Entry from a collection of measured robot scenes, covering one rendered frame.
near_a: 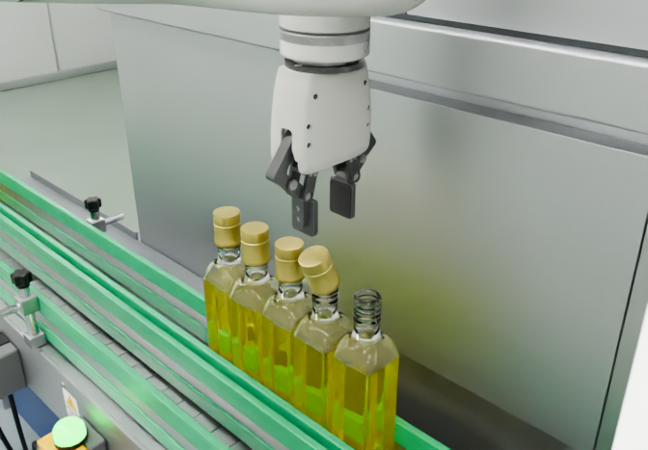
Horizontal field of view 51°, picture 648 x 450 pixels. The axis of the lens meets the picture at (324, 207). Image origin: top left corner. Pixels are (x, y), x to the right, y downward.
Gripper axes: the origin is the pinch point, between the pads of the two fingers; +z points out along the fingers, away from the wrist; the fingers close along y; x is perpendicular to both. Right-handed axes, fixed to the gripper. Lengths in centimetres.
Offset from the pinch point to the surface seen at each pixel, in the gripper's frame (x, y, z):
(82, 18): -588, -265, 88
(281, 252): -5.3, 1.4, 7.0
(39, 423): -61, 14, 61
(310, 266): 0.5, 2.6, 5.8
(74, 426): -30, 18, 38
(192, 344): -21.1, 4.1, 26.6
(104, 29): -588, -287, 101
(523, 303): 17.2, -12.6, 9.7
